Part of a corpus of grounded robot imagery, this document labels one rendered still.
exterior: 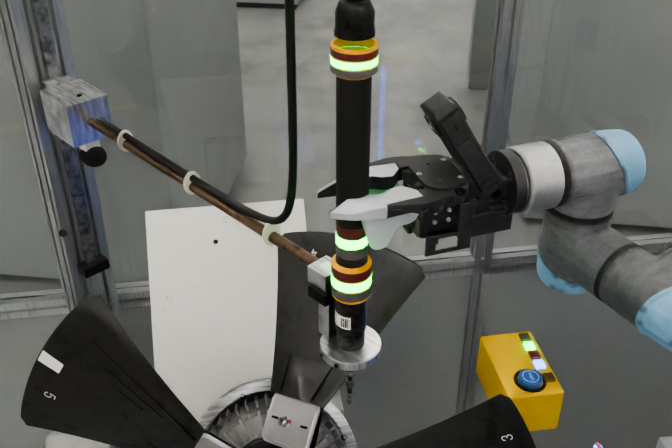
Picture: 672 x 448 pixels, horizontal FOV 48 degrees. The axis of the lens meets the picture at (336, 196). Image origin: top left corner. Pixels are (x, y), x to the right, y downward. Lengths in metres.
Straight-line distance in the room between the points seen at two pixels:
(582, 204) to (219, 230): 0.62
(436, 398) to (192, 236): 0.98
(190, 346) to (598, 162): 0.70
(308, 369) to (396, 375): 0.94
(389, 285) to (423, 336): 0.88
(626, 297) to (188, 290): 0.69
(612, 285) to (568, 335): 1.17
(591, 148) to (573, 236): 0.11
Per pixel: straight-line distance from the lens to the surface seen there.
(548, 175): 0.82
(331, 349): 0.87
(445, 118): 0.74
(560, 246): 0.91
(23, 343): 1.83
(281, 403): 1.05
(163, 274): 1.26
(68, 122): 1.23
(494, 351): 1.43
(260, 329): 1.25
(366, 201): 0.74
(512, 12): 1.53
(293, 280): 1.07
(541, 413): 1.40
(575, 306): 1.97
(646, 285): 0.85
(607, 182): 0.87
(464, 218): 0.79
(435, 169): 0.79
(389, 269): 1.02
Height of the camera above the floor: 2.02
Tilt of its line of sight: 31 degrees down
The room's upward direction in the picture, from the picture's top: straight up
